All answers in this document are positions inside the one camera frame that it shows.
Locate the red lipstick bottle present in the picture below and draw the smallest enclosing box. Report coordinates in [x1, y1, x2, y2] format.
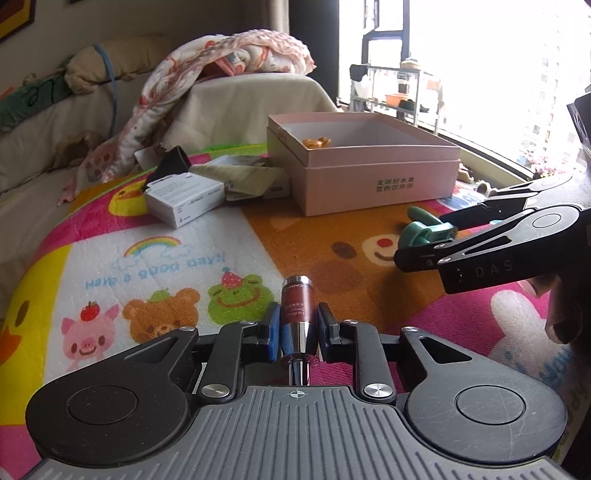
[280, 275, 318, 387]

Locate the teal plastic clamp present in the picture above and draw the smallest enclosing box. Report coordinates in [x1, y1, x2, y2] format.
[398, 206, 459, 249]

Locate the cream lotion tube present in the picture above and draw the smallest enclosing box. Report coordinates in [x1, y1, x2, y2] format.
[189, 163, 287, 197]

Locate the white small carton box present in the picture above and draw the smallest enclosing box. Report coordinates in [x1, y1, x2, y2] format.
[143, 172, 225, 229]

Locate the black cone cup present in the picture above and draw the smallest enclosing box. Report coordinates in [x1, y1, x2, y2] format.
[142, 146, 191, 191]

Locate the right hand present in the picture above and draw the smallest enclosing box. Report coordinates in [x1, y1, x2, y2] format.
[519, 272, 590, 344]

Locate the colourful cartoon play mat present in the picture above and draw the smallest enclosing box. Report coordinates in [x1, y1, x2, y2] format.
[1, 176, 590, 479]

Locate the pink cardboard box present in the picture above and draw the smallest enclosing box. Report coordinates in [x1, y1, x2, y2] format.
[267, 112, 460, 217]

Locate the metal balcony shelf rack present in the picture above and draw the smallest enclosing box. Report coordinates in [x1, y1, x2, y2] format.
[349, 59, 444, 135]

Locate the orange bear figurine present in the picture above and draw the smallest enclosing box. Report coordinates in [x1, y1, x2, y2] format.
[301, 137, 332, 149]

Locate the pink floral blanket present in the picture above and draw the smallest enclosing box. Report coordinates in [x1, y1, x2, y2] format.
[58, 29, 315, 204]

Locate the beige covered sofa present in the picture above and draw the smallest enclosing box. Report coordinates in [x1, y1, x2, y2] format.
[0, 32, 339, 259]

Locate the green plush toy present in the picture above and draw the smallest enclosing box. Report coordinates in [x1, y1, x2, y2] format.
[1, 72, 73, 131]

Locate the beige pillow blue strap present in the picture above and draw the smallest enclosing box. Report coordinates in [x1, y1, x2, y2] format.
[64, 34, 187, 96]

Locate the framed wall picture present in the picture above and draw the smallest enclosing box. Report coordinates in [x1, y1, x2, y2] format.
[0, 0, 36, 42]

